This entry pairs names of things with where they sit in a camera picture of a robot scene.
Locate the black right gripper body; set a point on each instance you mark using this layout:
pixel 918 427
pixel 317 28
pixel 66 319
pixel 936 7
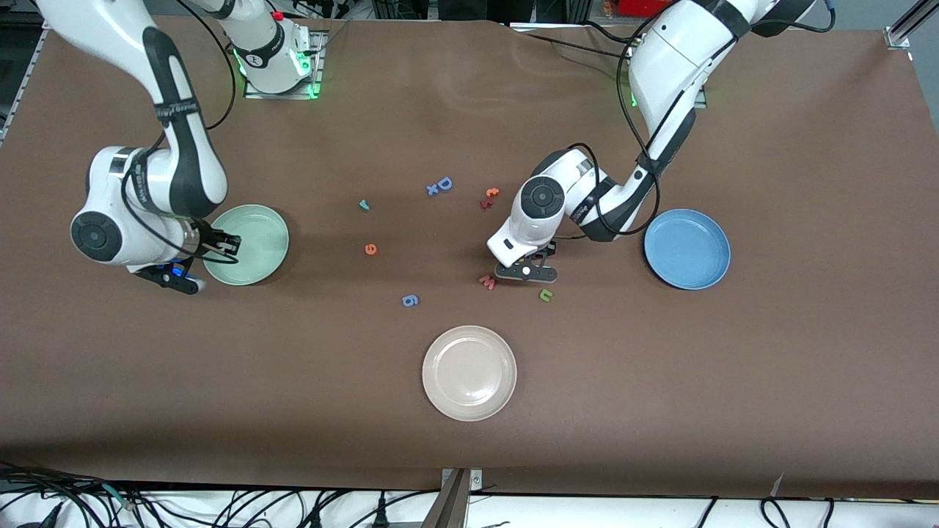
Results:
pixel 207 241

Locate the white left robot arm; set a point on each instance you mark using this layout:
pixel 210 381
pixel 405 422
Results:
pixel 675 59

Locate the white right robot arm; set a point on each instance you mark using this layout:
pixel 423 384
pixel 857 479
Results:
pixel 95 29

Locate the green plate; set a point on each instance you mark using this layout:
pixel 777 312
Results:
pixel 262 249

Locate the red foam letter w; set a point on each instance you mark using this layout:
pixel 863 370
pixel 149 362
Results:
pixel 488 283

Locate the blue foam letter D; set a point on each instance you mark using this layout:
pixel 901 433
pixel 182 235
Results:
pixel 450 184

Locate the blue foam letter g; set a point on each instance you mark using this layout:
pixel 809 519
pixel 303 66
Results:
pixel 410 301

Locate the beige plate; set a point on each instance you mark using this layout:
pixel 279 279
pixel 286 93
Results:
pixel 469 373

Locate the blue plate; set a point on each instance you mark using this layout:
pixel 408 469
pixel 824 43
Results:
pixel 687 249

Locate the brown table cover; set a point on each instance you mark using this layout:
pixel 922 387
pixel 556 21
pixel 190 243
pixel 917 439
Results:
pixel 220 403

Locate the red box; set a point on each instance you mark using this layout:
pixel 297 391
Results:
pixel 631 7

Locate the black power plug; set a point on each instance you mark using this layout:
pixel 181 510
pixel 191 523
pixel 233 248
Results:
pixel 380 513

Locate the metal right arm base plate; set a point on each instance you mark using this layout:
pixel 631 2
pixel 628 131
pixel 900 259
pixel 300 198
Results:
pixel 320 51

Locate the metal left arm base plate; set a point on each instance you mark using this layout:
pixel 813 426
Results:
pixel 700 103

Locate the aluminium frame structure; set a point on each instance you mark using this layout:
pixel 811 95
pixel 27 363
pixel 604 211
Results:
pixel 579 9

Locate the aluminium table bracket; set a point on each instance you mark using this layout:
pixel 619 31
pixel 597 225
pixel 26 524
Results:
pixel 455 506

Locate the aluminium corner rail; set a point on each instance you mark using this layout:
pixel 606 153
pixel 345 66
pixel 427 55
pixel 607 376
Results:
pixel 906 26

